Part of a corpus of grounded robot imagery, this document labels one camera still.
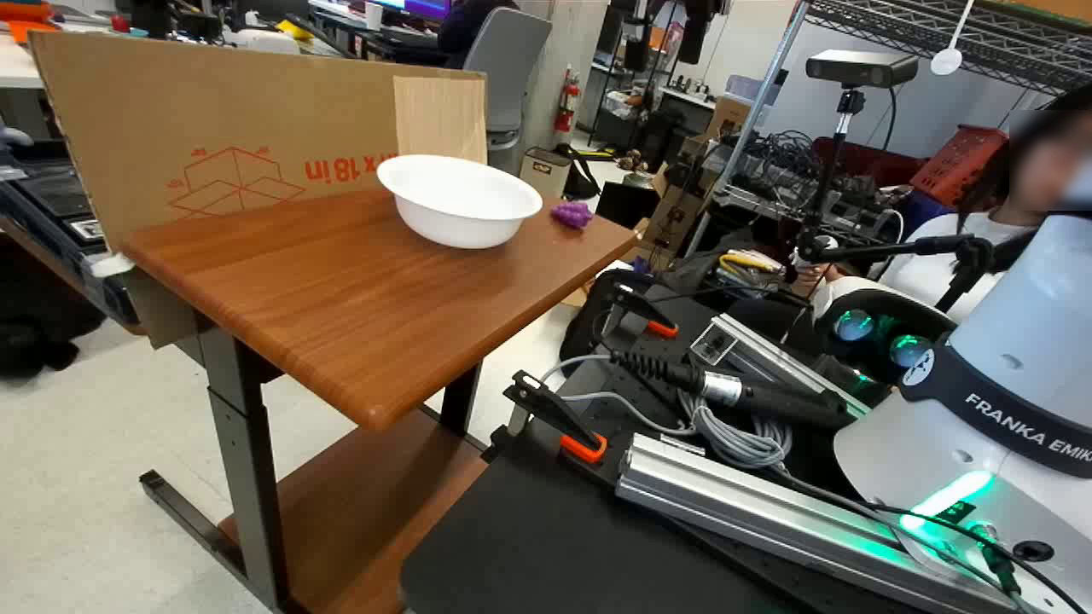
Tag grey metal bracket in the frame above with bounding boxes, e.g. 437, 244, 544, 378
687, 315, 874, 424

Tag grey empty office chair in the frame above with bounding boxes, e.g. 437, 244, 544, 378
460, 6, 558, 175

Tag folded cardboard sheet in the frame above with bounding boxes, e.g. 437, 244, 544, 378
27, 32, 491, 248

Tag thick black cable connector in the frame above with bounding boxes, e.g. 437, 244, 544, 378
612, 342, 850, 429

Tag purple plastic grapes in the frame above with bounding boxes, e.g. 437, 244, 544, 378
549, 199, 598, 231

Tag smooth black mat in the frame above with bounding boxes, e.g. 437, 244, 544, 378
396, 447, 824, 614

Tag red plastic crate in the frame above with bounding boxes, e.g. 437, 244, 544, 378
908, 118, 1009, 209

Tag grey cable bundle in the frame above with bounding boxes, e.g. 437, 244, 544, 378
678, 392, 801, 471

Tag aluminium profile rail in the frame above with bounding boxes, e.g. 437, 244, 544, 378
612, 433, 1028, 614

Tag red fire extinguisher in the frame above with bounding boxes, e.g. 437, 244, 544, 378
549, 66, 583, 137

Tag metal wire shelf rack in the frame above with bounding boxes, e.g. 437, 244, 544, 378
711, 0, 1092, 218

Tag seated person blue shirt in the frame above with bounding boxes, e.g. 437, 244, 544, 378
987, 83, 1092, 231

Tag white plastic bowl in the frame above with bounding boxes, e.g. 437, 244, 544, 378
376, 150, 548, 253

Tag black camera on tripod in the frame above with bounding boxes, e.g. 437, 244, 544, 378
799, 48, 922, 248

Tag brown wooden table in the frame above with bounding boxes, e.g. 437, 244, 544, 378
119, 185, 641, 614

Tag black clamp orange handle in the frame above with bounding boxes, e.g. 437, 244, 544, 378
598, 280, 687, 347
497, 367, 615, 471

